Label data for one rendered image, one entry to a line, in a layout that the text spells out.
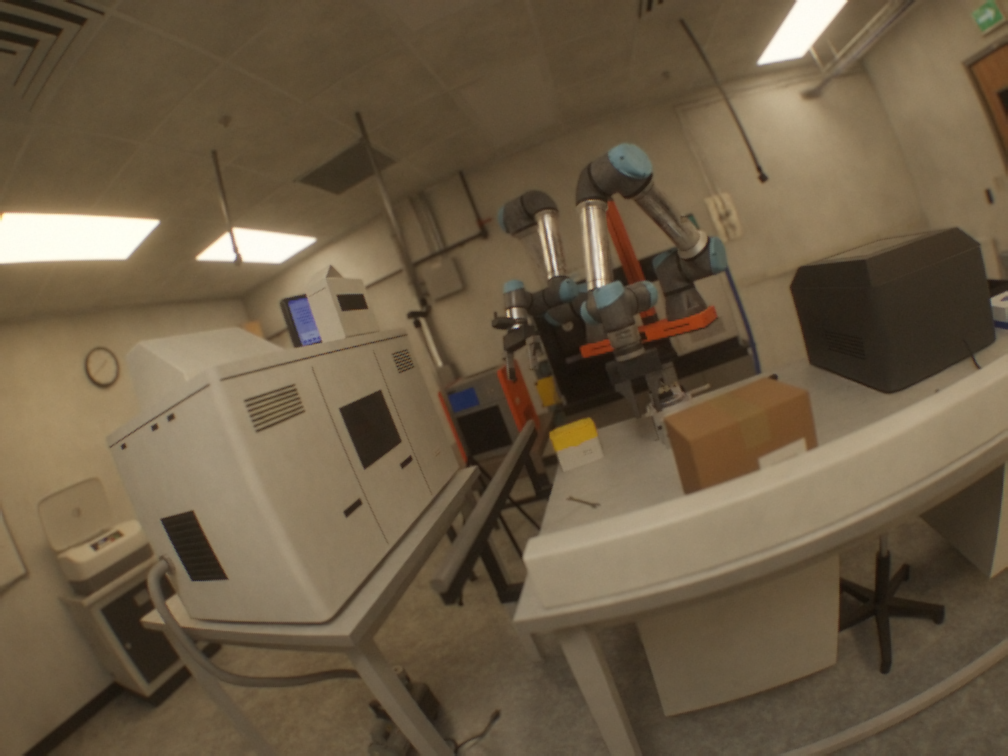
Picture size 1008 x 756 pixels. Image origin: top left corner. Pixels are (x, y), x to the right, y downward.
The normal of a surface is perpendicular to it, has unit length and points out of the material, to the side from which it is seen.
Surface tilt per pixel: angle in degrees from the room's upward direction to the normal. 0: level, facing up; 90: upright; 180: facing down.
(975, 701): 0
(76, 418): 90
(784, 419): 90
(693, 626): 90
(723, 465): 90
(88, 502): 105
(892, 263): 51
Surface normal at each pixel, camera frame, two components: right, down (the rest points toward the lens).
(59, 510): 0.97, -0.07
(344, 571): 0.91, -0.32
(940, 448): -0.22, 0.18
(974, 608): -0.35, -0.93
